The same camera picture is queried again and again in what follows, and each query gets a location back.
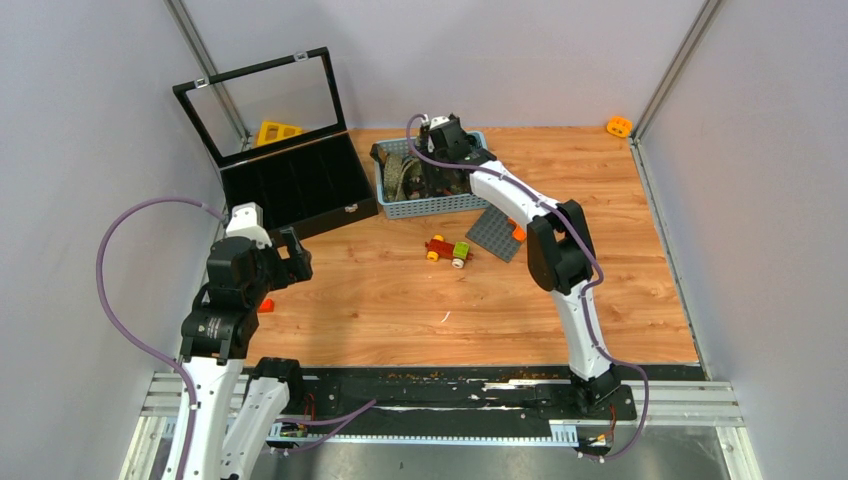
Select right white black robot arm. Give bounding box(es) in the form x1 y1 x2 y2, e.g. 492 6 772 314
407 114 620 418

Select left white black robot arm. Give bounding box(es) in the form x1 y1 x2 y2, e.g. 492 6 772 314
163 228 312 479

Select red small plastic piece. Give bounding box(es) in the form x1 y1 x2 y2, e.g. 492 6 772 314
258 298 275 313

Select olive patterned tie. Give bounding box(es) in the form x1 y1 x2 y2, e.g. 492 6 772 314
383 154 412 202

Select blue plastic basket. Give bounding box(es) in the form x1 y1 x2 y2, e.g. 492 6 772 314
370 138 490 219

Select grey lego baseplate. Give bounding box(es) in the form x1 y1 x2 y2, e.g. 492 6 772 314
466 205 522 263

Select red green lego car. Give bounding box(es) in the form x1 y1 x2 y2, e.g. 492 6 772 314
424 235 474 269

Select orange curved plastic piece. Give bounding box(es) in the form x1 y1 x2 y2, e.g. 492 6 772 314
509 219 527 243

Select yellow triangular plastic toy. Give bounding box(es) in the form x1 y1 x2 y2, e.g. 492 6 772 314
255 121 304 147

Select black glass-lid display box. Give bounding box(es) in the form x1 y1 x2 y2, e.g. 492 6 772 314
172 47 378 239

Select orange plastic block toy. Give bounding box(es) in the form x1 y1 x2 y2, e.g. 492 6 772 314
606 116 633 138

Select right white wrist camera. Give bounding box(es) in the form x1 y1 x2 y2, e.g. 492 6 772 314
426 116 451 130

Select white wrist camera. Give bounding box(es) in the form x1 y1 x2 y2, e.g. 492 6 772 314
426 116 451 130
224 202 272 249

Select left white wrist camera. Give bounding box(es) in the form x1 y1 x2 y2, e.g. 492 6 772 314
224 202 272 249

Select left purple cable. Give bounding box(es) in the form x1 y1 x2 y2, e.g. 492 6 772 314
95 195 230 480

